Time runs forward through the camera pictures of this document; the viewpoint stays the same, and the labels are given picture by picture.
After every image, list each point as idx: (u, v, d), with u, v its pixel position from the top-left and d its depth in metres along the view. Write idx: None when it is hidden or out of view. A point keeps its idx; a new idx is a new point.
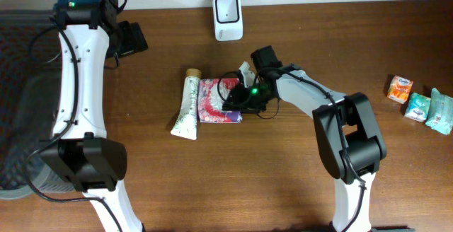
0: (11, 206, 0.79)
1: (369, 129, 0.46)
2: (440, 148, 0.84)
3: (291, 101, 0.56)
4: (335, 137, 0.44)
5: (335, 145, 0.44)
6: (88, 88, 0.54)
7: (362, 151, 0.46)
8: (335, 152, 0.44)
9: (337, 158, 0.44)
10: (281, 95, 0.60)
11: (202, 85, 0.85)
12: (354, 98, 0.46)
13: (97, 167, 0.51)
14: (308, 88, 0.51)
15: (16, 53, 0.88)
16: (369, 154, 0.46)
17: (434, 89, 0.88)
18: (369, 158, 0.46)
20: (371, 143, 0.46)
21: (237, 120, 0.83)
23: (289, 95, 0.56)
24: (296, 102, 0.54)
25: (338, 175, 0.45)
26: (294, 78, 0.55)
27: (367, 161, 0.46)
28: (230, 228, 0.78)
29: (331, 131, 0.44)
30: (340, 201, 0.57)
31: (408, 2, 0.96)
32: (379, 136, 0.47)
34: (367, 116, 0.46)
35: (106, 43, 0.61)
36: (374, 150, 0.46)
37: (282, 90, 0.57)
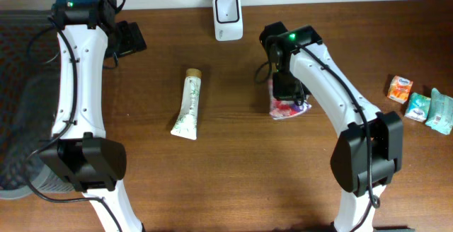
0: (11, 206, 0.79)
1: (393, 151, 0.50)
2: (441, 148, 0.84)
3: (307, 84, 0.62)
4: (359, 158, 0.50)
5: (357, 163, 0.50)
6: (87, 88, 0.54)
7: (380, 167, 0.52)
8: (354, 170, 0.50)
9: (356, 175, 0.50)
10: (294, 71, 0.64)
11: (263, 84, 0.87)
12: (386, 119, 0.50)
13: (97, 167, 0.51)
14: (333, 83, 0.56)
15: (15, 52, 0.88)
16: (384, 170, 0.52)
17: (434, 89, 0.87)
18: (384, 173, 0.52)
20: (390, 161, 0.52)
21: (301, 109, 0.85)
23: (306, 78, 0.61)
24: (314, 90, 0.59)
25: (352, 187, 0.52)
26: (317, 63, 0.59)
27: (381, 176, 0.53)
28: (230, 228, 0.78)
29: (357, 153, 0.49)
30: (345, 205, 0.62)
31: (407, 1, 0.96)
32: (399, 157, 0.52)
34: (395, 138, 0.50)
35: (105, 43, 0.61)
36: (390, 166, 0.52)
37: (299, 69, 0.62)
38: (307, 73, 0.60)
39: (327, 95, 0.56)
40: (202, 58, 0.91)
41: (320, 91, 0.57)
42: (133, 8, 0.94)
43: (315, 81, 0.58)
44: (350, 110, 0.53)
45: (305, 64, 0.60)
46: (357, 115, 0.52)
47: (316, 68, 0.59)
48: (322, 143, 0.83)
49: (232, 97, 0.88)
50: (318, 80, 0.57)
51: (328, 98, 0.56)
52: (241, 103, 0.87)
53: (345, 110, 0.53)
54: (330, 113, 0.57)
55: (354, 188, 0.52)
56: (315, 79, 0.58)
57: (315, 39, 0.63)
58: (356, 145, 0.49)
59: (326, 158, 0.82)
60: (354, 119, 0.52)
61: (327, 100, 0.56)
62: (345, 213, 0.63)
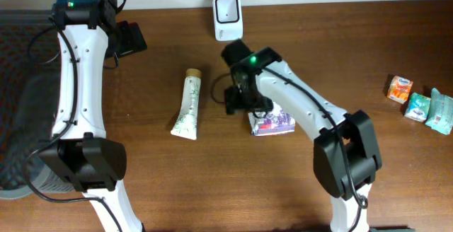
0: (12, 206, 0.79)
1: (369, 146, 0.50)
2: (440, 148, 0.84)
3: (274, 100, 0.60)
4: (337, 163, 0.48)
5: (337, 169, 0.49)
6: (87, 88, 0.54)
7: (361, 167, 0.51)
8: (335, 175, 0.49)
9: (339, 180, 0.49)
10: (259, 89, 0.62)
11: None
12: (354, 118, 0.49)
13: (97, 167, 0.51)
14: (299, 96, 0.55)
15: (15, 53, 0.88)
16: (367, 168, 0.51)
17: (434, 89, 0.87)
18: (366, 172, 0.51)
20: (369, 159, 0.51)
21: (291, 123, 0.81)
23: (273, 95, 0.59)
24: (282, 103, 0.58)
25: (339, 192, 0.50)
26: (281, 80, 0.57)
27: (364, 175, 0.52)
28: (230, 228, 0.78)
29: (334, 158, 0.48)
30: (337, 211, 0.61)
31: (407, 1, 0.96)
32: (377, 153, 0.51)
34: (367, 135, 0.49)
35: (105, 43, 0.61)
36: (370, 163, 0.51)
37: (265, 88, 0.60)
38: (272, 90, 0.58)
39: (294, 107, 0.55)
40: (202, 59, 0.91)
41: (290, 107, 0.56)
42: (133, 8, 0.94)
43: (281, 97, 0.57)
44: (318, 117, 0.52)
45: (269, 82, 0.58)
46: (326, 120, 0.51)
47: (281, 84, 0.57)
48: None
49: None
50: (284, 95, 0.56)
51: (296, 109, 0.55)
52: None
53: (316, 121, 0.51)
54: (302, 126, 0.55)
55: (340, 194, 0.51)
56: (281, 95, 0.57)
57: (275, 57, 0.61)
58: (330, 151, 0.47)
59: None
60: (324, 125, 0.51)
61: (296, 112, 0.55)
62: (338, 216, 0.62)
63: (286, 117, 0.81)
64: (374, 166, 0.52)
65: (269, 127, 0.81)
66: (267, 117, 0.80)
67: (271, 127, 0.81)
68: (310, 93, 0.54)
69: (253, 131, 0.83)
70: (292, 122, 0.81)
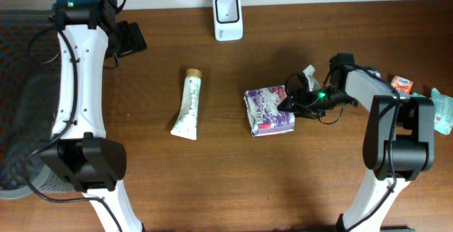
0: (11, 206, 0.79)
1: (421, 133, 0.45)
2: (440, 148, 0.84)
3: (358, 97, 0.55)
4: (385, 125, 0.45)
5: (382, 134, 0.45)
6: (87, 88, 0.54)
7: (410, 152, 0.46)
8: (379, 141, 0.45)
9: (379, 148, 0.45)
10: (347, 89, 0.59)
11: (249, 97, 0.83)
12: (420, 98, 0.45)
13: (97, 167, 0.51)
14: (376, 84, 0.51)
15: (15, 53, 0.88)
16: (411, 160, 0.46)
17: (434, 89, 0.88)
18: (412, 162, 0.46)
20: (422, 150, 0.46)
21: (291, 122, 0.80)
23: (357, 90, 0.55)
24: (362, 95, 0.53)
25: (374, 164, 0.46)
26: (367, 73, 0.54)
27: (408, 164, 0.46)
28: (230, 228, 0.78)
29: (383, 119, 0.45)
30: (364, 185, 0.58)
31: (407, 2, 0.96)
32: (431, 147, 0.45)
34: (427, 118, 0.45)
35: (105, 43, 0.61)
36: (420, 156, 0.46)
37: (352, 83, 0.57)
38: (356, 83, 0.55)
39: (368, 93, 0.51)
40: (202, 58, 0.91)
41: (364, 91, 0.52)
42: (133, 8, 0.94)
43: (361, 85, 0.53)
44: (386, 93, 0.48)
45: (356, 74, 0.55)
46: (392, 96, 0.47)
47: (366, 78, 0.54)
48: (322, 143, 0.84)
49: (232, 97, 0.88)
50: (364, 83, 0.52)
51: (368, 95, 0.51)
52: (240, 103, 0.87)
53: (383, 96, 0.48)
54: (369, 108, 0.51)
55: (374, 165, 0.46)
56: (362, 84, 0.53)
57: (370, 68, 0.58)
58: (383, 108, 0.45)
59: (326, 158, 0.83)
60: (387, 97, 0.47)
61: (369, 96, 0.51)
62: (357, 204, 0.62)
63: (285, 116, 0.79)
64: (422, 165, 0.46)
65: (268, 126, 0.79)
66: (266, 115, 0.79)
67: (271, 126, 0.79)
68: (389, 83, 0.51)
69: (253, 131, 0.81)
70: (291, 121, 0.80)
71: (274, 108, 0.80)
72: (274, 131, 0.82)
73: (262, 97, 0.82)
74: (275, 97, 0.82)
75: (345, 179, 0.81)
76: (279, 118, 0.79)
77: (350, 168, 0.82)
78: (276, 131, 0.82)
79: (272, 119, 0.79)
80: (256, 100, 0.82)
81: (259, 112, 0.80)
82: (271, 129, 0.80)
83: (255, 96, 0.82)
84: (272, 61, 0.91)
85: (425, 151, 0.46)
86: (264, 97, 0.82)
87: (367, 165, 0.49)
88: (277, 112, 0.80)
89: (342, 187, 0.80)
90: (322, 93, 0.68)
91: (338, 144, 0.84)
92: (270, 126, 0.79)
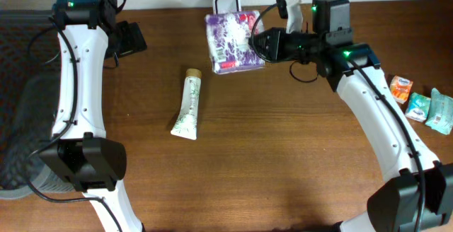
0: (12, 206, 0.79)
1: (442, 206, 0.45)
2: (442, 148, 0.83)
3: (355, 110, 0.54)
4: (405, 208, 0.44)
5: (402, 217, 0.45)
6: (88, 88, 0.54)
7: (425, 217, 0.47)
8: (397, 222, 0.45)
9: (398, 225, 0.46)
10: (338, 91, 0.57)
11: (214, 25, 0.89)
12: (444, 170, 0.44)
13: (97, 167, 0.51)
14: (388, 121, 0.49)
15: (15, 52, 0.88)
16: (427, 222, 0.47)
17: (434, 89, 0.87)
18: (428, 223, 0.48)
20: (439, 214, 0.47)
21: (260, 64, 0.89)
23: (357, 105, 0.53)
24: (367, 126, 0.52)
25: None
26: (374, 91, 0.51)
27: (425, 227, 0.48)
28: (230, 228, 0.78)
29: (405, 206, 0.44)
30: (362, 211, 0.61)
31: (406, 1, 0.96)
32: (449, 212, 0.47)
34: (451, 194, 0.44)
35: (105, 43, 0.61)
36: (436, 218, 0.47)
37: (349, 93, 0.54)
38: (359, 102, 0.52)
39: (379, 134, 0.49)
40: (202, 58, 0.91)
41: (371, 124, 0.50)
42: (133, 8, 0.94)
43: (368, 113, 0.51)
44: (405, 153, 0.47)
45: (357, 89, 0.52)
46: (413, 161, 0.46)
47: (371, 98, 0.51)
48: (322, 143, 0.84)
49: (232, 97, 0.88)
50: (371, 112, 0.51)
51: (380, 136, 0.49)
52: (240, 103, 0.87)
53: (401, 158, 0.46)
54: (376, 149, 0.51)
55: None
56: (366, 107, 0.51)
57: (371, 61, 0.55)
58: (406, 196, 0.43)
59: (326, 158, 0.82)
60: (408, 163, 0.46)
61: (377, 138, 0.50)
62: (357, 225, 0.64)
63: (253, 56, 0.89)
64: (437, 222, 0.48)
65: (231, 65, 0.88)
66: (228, 54, 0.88)
67: (235, 65, 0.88)
68: (403, 123, 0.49)
69: (216, 71, 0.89)
70: (260, 61, 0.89)
71: (239, 48, 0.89)
72: (241, 64, 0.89)
73: (224, 28, 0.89)
74: (243, 26, 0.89)
75: (345, 178, 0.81)
76: (241, 61, 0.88)
77: (349, 168, 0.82)
78: (244, 66, 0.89)
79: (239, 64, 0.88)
80: (217, 32, 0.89)
81: (221, 52, 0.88)
82: (236, 68, 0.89)
83: (216, 27, 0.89)
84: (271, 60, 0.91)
85: (442, 214, 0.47)
86: (226, 30, 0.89)
87: (378, 228, 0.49)
88: (245, 48, 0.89)
89: (342, 187, 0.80)
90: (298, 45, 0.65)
91: (338, 144, 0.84)
92: (233, 65, 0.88)
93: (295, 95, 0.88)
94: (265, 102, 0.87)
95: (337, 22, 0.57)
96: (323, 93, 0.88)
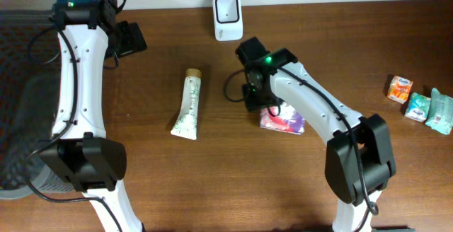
0: (12, 206, 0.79)
1: (381, 153, 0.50)
2: (442, 148, 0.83)
3: (290, 101, 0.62)
4: (349, 165, 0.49)
5: (352, 175, 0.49)
6: (87, 88, 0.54)
7: (374, 172, 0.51)
8: (350, 180, 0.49)
9: (352, 183, 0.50)
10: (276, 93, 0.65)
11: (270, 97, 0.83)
12: (369, 122, 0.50)
13: (97, 167, 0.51)
14: (313, 97, 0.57)
15: (15, 53, 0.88)
16: (379, 176, 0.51)
17: (434, 89, 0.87)
18: (380, 177, 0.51)
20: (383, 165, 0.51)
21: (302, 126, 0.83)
23: (289, 96, 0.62)
24: (301, 109, 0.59)
25: (351, 196, 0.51)
26: (296, 80, 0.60)
27: (377, 182, 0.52)
28: (230, 228, 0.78)
29: (348, 162, 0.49)
30: (343, 212, 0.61)
31: (407, 1, 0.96)
32: (391, 159, 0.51)
34: (383, 141, 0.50)
35: (106, 43, 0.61)
36: (384, 170, 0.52)
37: (279, 87, 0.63)
38: (287, 90, 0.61)
39: (311, 112, 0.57)
40: (202, 58, 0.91)
41: (304, 106, 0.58)
42: (133, 8, 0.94)
43: (297, 97, 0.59)
44: (333, 119, 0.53)
45: (284, 82, 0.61)
46: (340, 122, 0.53)
47: (296, 85, 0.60)
48: (322, 143, 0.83)
49: (231, 97, 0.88)
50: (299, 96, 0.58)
51: (312, 114, 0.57)
52: (240, 103, 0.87)
53: (333, 124, 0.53)
54: (315, 126, 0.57)
55: (351, 198, 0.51)
56: (294, 94, 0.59)
57: (291, 58, 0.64)
58: (344, 154, 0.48)
59: None
60: (339, 126, 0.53)
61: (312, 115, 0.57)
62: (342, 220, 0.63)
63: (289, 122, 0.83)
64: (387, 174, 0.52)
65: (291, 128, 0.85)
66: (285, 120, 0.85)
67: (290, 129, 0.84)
68: (326, 96, 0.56)
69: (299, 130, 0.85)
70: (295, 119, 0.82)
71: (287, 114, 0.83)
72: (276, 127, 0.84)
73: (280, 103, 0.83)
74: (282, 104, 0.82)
75: None
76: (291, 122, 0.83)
77: None
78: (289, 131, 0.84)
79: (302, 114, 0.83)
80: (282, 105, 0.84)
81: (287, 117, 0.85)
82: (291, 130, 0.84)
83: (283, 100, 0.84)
84: None
85: (386, 163, 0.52)
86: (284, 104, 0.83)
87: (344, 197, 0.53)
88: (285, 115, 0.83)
89: None
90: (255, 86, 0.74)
91: None
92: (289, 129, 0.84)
93: None
94: None
95: (258, 50, 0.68)
96: None
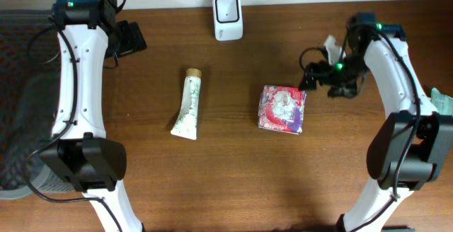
0: (11, 206, 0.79)
1: (434, 152, 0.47)
2: None
3: (374, 71, 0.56)
4: (398, 144, 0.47)
5: (392, 153, 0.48)
6: (88, 88, 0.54)
7: (415, 166, 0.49)
8: (388, 158, 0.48)
9: (388, 162, 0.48)
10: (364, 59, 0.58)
11: (265, 92, 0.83)
12: (441, 119, 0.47)
13: (98, 167, 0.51)
14: (399, 75, 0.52)
15: (15, 52, 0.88)
16: (416, 172, 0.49)
17: (434, 89, 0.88)
18: (417, 174, 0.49)
20: (428, 165, 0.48)
21: (296, 131, 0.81)
23: (376, 66, 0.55)
24: (381, 81, 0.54)
25: (380, 175, 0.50)
26: (393, 54, 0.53)
27: (412, 177, 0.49)
28: (230, 228, 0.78)
29: (397, 139, 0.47)
30: (363, 202, 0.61)
31: (408, 1, 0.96)
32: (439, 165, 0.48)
34: (443, 141, 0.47)
35: (105, 43, 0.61)
36: (426, 171, 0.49)
37: (371, 56, 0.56)
38: (380, 60, 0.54)
39: (390, 86, 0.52)
40: (202, 58, 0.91)
41: (385, 78, 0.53)
42: (133, 7, 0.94)
43: (383, 68, 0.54)
44: (408, 101, 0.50)
45: (381, 50, 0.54)
46: (413, 107, 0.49)
47: (391, 59, 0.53)
48: (322, 143, 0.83)
49: (231, 97, 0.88)
50: (388, 69, 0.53)
51: (391, 88, 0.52)
52: (239, 103, 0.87)
53: (403, 104, 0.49)
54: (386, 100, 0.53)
55: (380, 175, 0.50)
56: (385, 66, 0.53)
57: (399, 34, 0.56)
58: (400, 131, 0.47)
59: (326, 157, 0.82)
60: (409, 109, 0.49)
61: (388, 87, 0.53)
62: (358, 210, 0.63)
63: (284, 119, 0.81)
64: (427, 177, 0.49)
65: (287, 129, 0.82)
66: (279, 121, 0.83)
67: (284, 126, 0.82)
68: (413, 77, 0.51)
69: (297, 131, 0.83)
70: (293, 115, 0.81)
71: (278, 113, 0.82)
72: (269, 126, 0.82)
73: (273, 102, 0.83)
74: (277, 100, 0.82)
75: (345, 178, 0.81)
76: (289, 120, 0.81)
77: (349, 168, 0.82)
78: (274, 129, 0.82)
79: (300, 114, 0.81)
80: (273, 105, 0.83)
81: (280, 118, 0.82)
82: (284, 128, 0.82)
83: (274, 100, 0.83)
84: (271, 60, 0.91)
85: (432, 167, 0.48)
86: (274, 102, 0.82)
87: (372, 174, 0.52)
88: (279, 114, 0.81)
89: (342, 187, 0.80)
90: (340, 64, 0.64)
91: (338, 144, 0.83)
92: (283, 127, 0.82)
93: None
94: None
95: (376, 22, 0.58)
96: (323, 92, 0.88)
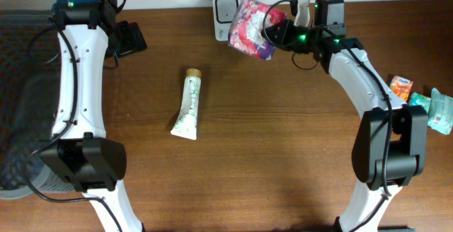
0: (12, 206, 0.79)
1: (415, 144, 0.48)
2: (441, 148, 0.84)
3: (342, 82, 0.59)
4: (377, 144, 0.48)
5: (376, 153, 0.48)
6: (87, 88, 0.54)
7: (400, 163, 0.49)
8: (372, 158, 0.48)
9: (374, 163, 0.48)
10: (331, 72, 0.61)
11: (244, 6, 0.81)
12: (413, 110, 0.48)
13: (96, 167, 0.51)
14: (365, 78, 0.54)
15: (15, 53, 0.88)
16: (403, 169, 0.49)
17: (434, 89, 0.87)
18: (404, 170, 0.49)
20: (412, 158, 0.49)
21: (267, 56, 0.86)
23: (342, 75, 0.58)
24: (350, 87, 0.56)
25: (368, 178, 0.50)
26: (354, 60, 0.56)
27: (399, 174, 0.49)
28: (230, 228, 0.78)
29: (376, 137, 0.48)
30: (355, 202, 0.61)
31: (408, 1, 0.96)
32: (422, 155, 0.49)
34: (420, 131, 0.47)
35: (106, 43, 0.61)
36: (411, 164, 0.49)
37: (336, 68, 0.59)
38: (345, 71, 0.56)
39: (357, 86, 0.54)
40: (202, 58, 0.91)
41: (350, 82, 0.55)
42: (134, 8, 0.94)
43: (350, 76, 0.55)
44: (377, 100, 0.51)
45: (342, 60, 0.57)
46: (382, 102, 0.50)
47: (353, 66, 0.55)
48: (322, 143, 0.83)
49: (231, 97, 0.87)
50: (352, 76, 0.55)
51: (359, 90, 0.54)
52: (239, 103, 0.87)
53: (374, 102, 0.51)
54: (358, 107, 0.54)
55: (368, 179, 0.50)
56: (350, 74, 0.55)
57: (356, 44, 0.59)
58: (376, 129, 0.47)
59: (326, 158, 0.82)
60: (379, 106, 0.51)
61: (357, 93, 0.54)
62: (352, 210, 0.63)
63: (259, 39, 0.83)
64: (413, 171, 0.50)
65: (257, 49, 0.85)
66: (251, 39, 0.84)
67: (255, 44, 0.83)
68: (376, 76, 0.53)
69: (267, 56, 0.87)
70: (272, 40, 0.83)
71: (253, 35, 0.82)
72: (239, 47, 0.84)
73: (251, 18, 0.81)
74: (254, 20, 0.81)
75: (346, 178, 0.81)
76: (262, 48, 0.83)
77: (350, 168, 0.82)
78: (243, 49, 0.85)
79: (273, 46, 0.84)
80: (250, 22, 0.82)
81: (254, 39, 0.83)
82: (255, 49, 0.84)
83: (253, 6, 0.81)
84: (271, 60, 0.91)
85: (415, 159, 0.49)
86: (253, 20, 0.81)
87: (360, 178, 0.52)
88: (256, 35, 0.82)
89: (342, 187, 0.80)
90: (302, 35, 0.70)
91: (338, 144, 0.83)
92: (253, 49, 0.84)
93: (295, 95, 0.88)
94: (265, 102, 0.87)
95: (333, 18, 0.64)
96: (323, 93, 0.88)
